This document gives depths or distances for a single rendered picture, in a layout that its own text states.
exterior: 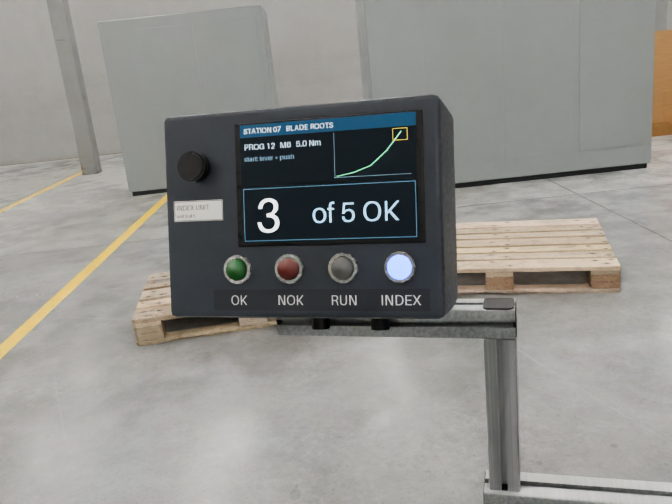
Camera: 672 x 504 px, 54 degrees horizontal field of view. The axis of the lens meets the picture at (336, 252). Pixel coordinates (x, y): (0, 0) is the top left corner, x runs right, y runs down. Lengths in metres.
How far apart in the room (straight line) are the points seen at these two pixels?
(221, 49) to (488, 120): 3.12
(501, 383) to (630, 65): 6.25
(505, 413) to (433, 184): 0.24
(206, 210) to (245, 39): 7.18
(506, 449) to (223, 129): 0.41
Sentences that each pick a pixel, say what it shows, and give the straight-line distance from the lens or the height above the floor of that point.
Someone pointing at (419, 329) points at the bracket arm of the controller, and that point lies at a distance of 0.65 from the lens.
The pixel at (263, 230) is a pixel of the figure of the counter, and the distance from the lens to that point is 0.60.
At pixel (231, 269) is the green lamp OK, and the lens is 0.61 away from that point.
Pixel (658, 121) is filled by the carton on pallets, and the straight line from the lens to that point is 9.25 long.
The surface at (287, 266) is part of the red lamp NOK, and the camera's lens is 0.59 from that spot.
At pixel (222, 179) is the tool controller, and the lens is 0.62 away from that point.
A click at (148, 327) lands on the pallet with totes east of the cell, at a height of 0.09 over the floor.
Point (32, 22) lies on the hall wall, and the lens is 13.82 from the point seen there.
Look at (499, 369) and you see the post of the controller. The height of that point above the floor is 0.99.
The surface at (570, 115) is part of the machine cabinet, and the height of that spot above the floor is 0.58.
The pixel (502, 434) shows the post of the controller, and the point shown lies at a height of 0.92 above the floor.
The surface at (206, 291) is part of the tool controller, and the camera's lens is 0.63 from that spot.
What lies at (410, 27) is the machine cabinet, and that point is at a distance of 6.27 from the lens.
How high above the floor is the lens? 1.29
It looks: 16 degrees down
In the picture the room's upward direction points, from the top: 6 degrees counter-clockwise
